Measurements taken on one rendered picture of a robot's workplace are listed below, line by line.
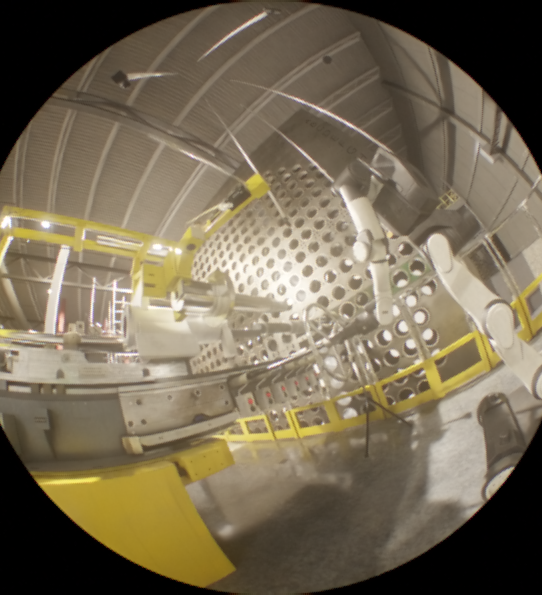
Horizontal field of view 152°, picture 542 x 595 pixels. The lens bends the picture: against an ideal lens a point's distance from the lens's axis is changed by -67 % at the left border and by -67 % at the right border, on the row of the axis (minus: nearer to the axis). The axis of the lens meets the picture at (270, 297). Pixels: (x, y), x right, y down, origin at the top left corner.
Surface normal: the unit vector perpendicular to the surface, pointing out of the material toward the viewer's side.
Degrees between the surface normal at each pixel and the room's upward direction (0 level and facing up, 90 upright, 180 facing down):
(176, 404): 90
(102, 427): 90
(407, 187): 92
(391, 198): 103
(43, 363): 90
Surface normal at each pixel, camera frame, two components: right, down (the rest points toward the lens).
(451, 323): -0.64, -0.10
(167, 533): 0.69, -0.50
